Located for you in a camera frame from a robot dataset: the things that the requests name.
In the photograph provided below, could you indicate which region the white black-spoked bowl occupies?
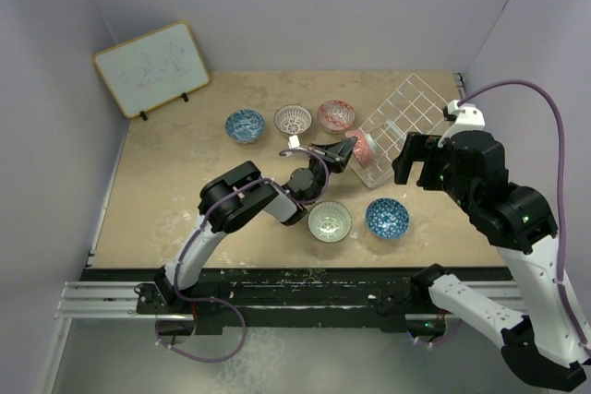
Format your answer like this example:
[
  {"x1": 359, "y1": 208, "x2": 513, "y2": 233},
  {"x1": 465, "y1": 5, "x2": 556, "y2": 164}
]
[{"x1": 274, "y1": 104, "x2": 312, "y2": 137}]

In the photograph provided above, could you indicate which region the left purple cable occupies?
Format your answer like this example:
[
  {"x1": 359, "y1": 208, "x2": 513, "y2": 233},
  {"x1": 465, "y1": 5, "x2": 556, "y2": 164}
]
[{"x1": 155, "y1": 147, "x2": 332, "y2": 364}]

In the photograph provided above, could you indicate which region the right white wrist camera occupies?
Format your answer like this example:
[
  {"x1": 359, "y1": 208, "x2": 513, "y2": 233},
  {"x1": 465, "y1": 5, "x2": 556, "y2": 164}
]
[{"x1": 439, "y1": 101, "x2": 485, "y2": 146}]

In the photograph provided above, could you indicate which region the white green-spoked bowl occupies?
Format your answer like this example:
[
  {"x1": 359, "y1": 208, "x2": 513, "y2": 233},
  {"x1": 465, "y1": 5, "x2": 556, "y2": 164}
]
[{"x1": 308, "y1": 201, "x2": 353, "y2": 244}]

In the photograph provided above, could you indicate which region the white wire dish rack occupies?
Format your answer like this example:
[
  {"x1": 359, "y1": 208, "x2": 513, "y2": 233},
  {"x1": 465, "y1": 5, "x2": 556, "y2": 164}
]
[{"x1": 350, "y1": 72, "x2": 464, "y2": 188}]

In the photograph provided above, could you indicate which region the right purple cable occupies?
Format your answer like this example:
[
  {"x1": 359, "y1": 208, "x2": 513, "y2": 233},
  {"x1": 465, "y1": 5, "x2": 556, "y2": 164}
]
[{"x1": 413, "y1": 79, "x2": 591, "y2": 353}]

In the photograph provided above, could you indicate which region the light blue patterned bowl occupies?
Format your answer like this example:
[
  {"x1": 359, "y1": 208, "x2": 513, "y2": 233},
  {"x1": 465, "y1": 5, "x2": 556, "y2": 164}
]
[{"x1": 225, "y1": 109, "x2": 265, "y2": 144}]

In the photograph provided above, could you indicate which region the black floral bowl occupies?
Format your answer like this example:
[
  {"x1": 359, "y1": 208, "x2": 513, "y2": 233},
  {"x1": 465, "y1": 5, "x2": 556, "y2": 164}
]
[{"x1": 344, "y1": 129, "x2": 375, "y2": 169}]

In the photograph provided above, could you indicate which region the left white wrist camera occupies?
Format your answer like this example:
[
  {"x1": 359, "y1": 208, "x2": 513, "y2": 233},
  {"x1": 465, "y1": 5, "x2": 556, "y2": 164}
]
[{"x1": 288, "y1": 135, "x2": 301, "y2": 149}]

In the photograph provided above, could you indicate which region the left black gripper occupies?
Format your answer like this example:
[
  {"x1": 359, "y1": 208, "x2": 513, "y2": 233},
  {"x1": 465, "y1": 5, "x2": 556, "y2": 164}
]
[{"x1": 306, "y1": 137, "x2": 356, "y2": 205}]

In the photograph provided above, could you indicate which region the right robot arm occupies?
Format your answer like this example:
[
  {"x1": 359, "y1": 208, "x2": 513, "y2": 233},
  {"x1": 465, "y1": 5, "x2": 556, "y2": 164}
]
[{"x1": 392, "y1": 130, "x2": 590, "y2": 392}]

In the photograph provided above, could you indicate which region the dark blue triangle bowl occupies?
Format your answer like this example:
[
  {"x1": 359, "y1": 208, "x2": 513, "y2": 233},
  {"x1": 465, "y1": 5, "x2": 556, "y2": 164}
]
[{"x1": 365, "y1": 197, "x2": 410, "y2": 240}]

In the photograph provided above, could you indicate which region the white dry-erase board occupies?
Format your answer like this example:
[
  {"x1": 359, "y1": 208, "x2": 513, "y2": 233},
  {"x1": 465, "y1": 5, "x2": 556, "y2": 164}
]
[{"x1": 93, "y1": 21, "x2": 210, "y2": 119}]

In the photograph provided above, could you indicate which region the red patterned bowl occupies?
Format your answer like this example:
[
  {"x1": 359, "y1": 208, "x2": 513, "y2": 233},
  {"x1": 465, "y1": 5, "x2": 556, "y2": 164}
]
[{"x1": 317, "y1": 100, "x2": 356, "y2": 134}]

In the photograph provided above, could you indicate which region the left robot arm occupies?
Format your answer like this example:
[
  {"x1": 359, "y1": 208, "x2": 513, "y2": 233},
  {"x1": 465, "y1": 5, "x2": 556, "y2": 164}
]
[{"x1": 154, "y1": 136, "x2": 357, "y2": 313}]

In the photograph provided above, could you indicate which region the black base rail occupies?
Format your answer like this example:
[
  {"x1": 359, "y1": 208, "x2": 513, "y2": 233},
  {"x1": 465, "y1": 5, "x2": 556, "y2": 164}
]
[{"x1": 80, "y1": 267, "x2": 513, "y2": 336}]

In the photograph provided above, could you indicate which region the purple cable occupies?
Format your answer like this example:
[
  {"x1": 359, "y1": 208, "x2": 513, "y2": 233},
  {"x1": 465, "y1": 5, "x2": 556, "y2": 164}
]
[
  {"x1": 155, "y1": 147, "x2": 332, "y2": 364},
  {"x1": 413, "y1": 79, "x2": 591, "y2": 353}
]

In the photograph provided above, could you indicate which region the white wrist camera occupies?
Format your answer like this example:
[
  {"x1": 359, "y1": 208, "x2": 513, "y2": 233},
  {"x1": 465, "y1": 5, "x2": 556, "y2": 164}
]
[
  {"x1": 288, "y1": 135, "x2": 301, "y2": 149},
  {"x1": 439, "y1": 101, "x2": 485, "y2": 146}
]

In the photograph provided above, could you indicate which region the aluminium extrusion rail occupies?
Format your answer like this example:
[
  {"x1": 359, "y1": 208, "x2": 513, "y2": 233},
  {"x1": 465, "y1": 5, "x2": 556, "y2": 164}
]
[{"x1": 54, "y1": 280, "x2": 161, "y2": 320}]

